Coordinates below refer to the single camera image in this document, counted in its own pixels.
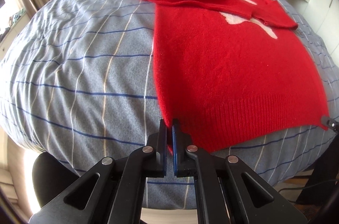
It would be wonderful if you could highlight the clothes pile on bench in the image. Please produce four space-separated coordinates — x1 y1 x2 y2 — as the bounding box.
0 8 26 42

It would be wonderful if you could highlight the red knit sweater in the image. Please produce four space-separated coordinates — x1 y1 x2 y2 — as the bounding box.
144 0 329 152

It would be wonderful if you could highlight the blue plaid bed duvet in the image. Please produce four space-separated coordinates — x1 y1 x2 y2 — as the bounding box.
0 0 339 210

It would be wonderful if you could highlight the white window bench cabinet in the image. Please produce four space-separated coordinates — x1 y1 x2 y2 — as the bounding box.
1 9 30 60

